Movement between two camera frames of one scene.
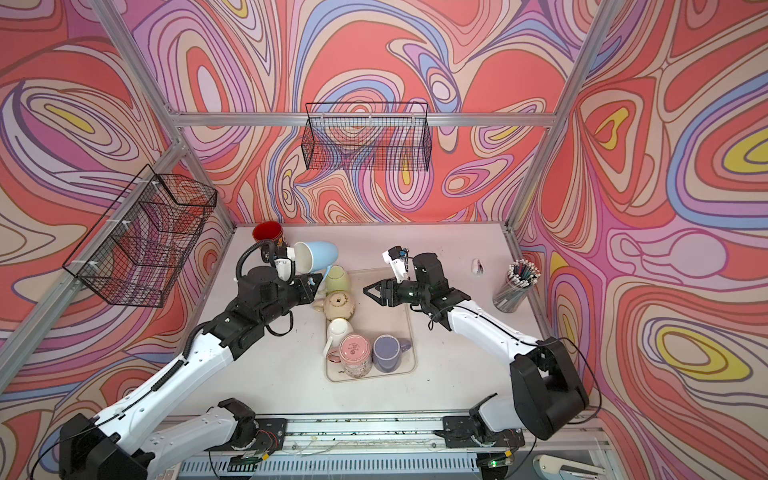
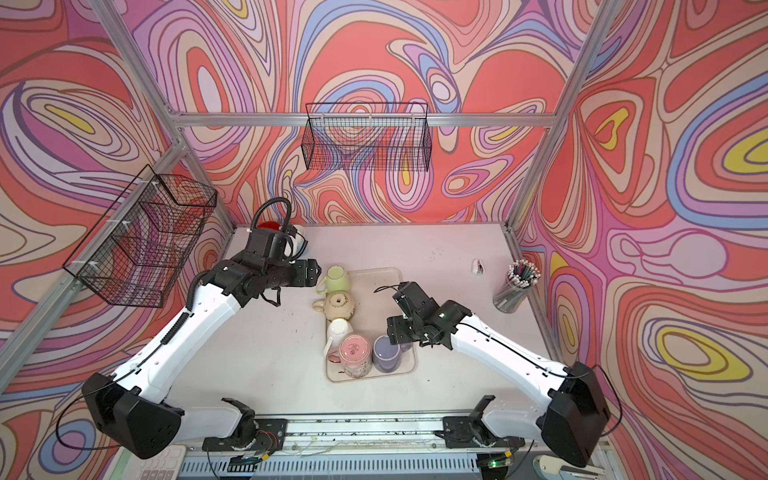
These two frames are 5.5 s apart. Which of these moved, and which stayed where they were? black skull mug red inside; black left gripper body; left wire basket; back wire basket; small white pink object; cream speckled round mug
Moved: black skull mug red inside; black left gripper body
Stayed: left wire basket; back wire basket; cream speckled round mug; small white pink object
